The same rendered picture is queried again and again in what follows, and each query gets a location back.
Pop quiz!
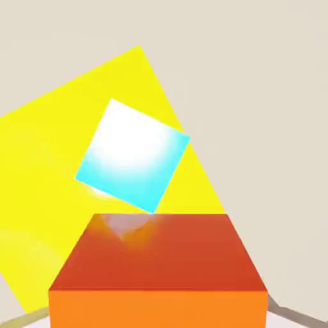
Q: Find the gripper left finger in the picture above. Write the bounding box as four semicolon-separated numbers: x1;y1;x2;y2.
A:
0;306;51;328

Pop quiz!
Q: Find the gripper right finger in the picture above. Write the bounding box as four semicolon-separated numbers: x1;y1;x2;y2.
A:
266;293;328;328

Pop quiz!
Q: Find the small orange cube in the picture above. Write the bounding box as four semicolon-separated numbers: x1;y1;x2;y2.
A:
47;213;269;328

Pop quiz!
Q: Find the small cyan cube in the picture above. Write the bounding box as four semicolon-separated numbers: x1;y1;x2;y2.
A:
74;97;192;215

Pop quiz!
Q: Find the large yellow box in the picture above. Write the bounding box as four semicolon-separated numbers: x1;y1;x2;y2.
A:
0;45;227;315

